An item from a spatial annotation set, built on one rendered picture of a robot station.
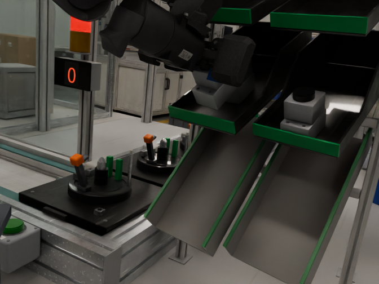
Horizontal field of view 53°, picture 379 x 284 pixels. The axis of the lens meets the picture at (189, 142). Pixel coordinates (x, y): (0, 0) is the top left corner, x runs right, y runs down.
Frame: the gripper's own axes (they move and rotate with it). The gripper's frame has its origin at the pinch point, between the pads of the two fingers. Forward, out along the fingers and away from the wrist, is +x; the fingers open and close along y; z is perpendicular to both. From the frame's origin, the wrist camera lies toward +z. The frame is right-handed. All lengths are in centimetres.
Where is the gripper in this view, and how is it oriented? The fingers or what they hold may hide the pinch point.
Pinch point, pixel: (211, 62)
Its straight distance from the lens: 57.6
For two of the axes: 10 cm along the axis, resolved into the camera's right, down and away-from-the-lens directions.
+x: 6.0, 1.5, 7.8
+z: 3.3, -9.4, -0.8
